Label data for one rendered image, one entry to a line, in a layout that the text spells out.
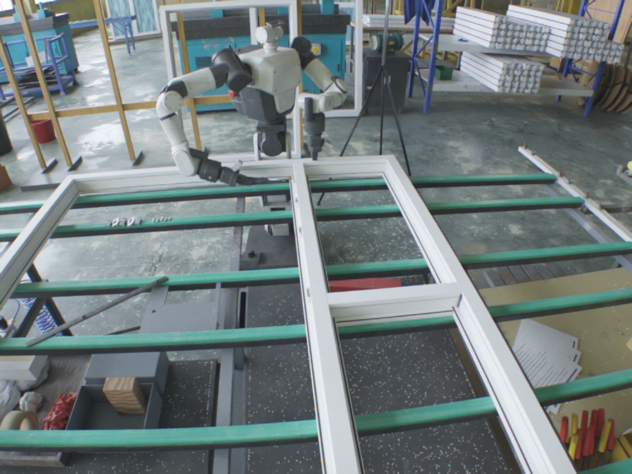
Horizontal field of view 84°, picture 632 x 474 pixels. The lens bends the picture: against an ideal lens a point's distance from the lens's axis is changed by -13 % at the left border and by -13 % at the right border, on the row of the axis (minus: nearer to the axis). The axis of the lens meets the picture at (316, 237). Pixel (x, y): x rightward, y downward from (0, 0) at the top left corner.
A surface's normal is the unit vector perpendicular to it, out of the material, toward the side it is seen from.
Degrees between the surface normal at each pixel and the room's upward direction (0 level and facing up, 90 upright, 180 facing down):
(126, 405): 90
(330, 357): 0
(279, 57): 46
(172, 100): 76
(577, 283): 0
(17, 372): 90
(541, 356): 0
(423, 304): 90
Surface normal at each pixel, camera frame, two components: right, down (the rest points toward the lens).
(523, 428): -0.99, 0.06
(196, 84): 0.51, 0.29
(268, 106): 0.17, 0.70
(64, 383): 0.00, -0.81
